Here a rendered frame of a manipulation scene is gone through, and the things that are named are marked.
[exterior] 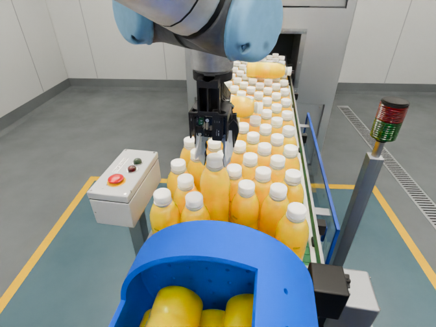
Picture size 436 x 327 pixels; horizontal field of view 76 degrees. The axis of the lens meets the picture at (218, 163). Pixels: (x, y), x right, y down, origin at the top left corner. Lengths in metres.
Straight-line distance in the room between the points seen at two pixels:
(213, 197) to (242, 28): 0.43
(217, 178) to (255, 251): 0.29
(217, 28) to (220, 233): 0.24
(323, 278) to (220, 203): 0.26
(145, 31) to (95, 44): 4.64
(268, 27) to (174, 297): 0.35
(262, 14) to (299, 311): 0.32
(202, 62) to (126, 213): 0.39
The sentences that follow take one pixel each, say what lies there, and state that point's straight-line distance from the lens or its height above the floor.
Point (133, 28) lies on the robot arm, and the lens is 0.40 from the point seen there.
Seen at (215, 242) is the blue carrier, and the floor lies 1.23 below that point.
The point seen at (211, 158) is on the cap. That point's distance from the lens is 0.61.
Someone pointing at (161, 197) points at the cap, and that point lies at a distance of 0.62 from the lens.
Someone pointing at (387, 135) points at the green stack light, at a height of 1.18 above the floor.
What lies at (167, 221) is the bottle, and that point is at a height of 1.05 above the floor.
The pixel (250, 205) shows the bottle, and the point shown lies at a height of 1.07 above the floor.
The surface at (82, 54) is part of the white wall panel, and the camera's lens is 5.16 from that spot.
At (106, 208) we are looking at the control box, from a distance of 0.71.
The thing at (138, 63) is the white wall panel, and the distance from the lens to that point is 4.85.
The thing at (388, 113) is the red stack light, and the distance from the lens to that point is 0.80.
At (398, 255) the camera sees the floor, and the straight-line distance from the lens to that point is 2.25.
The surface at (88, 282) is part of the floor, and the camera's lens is 1.96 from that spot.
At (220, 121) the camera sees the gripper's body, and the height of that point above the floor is 1.30.
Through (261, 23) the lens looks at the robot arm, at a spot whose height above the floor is 1.47.
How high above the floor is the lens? 1.50
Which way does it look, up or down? 33 degrees down
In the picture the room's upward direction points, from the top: straight up
